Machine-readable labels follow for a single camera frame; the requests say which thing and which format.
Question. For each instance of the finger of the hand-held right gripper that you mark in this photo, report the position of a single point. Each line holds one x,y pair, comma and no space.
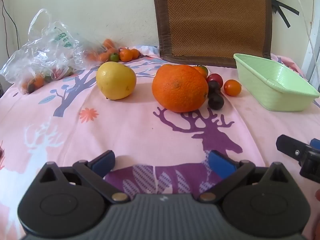
290,147

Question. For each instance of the small orange fruit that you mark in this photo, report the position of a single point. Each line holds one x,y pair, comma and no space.
39,82

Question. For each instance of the light green plastic basket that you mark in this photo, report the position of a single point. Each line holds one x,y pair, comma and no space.
275,87

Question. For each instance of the large orange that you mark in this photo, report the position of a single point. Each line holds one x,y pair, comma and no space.
180,87

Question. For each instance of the pile of small mandarins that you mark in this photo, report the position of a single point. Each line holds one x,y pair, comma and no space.
126,55

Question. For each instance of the dark purple cherry tomato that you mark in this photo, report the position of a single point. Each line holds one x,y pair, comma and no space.
215,101
213,87

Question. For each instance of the brown woven seat mat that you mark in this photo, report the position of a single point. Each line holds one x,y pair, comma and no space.
215,17

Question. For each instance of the clear plastic bag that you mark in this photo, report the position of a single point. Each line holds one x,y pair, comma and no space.
50,50

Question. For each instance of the small mandarin with green patch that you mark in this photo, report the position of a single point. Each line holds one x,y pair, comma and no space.
203,71

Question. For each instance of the small green citrus fruit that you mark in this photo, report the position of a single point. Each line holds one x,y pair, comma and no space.
114,57

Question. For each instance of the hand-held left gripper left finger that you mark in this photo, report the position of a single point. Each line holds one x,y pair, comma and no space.
105,163

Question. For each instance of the orange cherry tomato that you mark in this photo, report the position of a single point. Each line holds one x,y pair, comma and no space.
232,88

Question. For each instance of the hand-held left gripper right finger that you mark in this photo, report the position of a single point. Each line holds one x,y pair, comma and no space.
220,163

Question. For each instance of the yellow pomelo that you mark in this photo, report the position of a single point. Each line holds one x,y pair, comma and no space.
116,80

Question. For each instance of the pink deer printed bed sheet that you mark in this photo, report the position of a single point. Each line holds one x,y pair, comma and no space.
120,132

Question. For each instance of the red cherry tomato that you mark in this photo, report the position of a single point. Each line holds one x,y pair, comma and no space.
216,78

